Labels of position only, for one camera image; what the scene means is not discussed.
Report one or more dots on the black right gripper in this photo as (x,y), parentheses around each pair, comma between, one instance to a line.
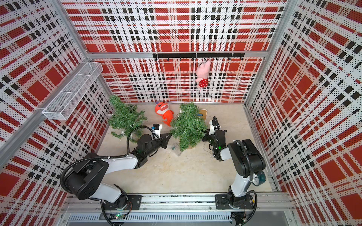
(204,138)

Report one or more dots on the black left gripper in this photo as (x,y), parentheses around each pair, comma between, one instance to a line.
(164,140)

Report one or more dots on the green christmas tree wooden base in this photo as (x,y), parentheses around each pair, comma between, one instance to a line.
(125,118)

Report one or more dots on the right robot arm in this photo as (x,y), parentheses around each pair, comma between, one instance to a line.
(249,165)

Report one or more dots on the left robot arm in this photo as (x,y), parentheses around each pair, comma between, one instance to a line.
(84,178)

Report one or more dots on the red plush monster toy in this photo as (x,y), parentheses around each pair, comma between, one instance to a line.
(162,109)

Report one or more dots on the teal alarm clock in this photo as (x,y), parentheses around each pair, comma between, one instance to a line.
(259,178)

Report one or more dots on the pink plush pig toy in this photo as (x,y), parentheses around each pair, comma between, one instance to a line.
(202,73)

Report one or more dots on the green circuit board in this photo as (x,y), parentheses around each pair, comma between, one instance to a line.
(118,217)

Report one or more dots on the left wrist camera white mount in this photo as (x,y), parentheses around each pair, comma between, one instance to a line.
(156,128)

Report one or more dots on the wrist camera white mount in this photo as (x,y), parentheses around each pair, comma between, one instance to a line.
(156,128)
(214,126)

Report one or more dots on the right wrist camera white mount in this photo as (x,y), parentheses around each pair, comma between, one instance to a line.
(214,126)

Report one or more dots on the black hook rail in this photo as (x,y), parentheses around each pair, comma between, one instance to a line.
(198,55)

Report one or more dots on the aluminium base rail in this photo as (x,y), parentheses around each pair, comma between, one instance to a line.
(271,209)

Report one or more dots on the white wire mesh basket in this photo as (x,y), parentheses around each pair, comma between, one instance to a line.
(65,102)

